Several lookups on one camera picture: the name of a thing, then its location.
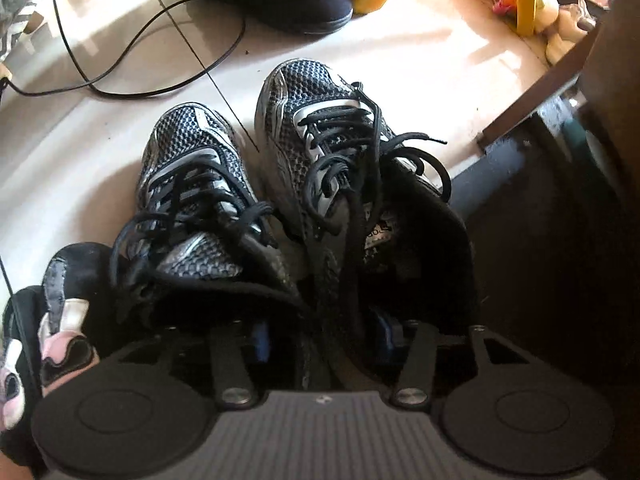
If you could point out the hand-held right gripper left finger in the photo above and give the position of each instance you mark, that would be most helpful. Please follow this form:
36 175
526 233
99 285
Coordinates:
261 340

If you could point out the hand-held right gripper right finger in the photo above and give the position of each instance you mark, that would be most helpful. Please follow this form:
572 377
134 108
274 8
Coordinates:
385 332

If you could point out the black and silver sneaker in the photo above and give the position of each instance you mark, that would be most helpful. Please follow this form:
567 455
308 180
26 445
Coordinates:
195 160
300 125

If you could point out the black fuzzy slipper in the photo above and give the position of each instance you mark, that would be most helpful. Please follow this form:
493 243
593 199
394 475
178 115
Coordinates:
12 385
75 270

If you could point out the wooden shoe cabinet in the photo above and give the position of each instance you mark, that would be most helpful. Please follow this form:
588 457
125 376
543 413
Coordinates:
617 20

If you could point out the dark door mat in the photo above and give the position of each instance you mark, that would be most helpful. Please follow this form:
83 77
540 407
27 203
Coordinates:
550 260

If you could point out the patterned cloth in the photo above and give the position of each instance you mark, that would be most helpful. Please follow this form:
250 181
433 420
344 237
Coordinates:
20 15

